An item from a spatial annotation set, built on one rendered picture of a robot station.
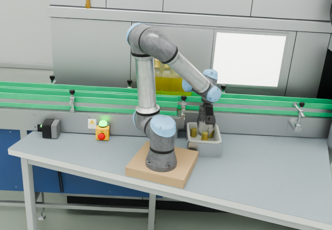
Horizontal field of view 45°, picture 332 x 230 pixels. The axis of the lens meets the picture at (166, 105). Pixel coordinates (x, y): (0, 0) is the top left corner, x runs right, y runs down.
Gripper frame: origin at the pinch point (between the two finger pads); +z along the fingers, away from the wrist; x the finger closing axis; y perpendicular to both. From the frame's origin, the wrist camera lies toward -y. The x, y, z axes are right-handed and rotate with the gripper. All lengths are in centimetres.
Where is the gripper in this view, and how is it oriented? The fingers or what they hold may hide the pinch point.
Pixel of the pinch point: (204, 134)
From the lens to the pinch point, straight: 218.4
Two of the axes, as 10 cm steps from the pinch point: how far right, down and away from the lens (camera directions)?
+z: -0.6, 9.2, 3.9
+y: -0.1, -3.9, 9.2
